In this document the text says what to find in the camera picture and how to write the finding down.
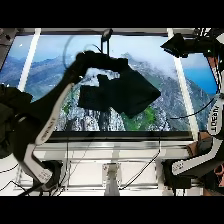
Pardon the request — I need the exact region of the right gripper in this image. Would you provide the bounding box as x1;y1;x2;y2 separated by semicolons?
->
160;32;194;59

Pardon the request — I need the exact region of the black garment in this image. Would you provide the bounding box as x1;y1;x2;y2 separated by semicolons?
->
77;67;162;120

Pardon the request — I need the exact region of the heap of clothes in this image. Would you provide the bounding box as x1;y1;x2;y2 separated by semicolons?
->
0;83;34;160

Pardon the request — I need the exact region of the silver frame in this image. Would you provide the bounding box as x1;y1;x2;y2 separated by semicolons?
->
13;132;208;197

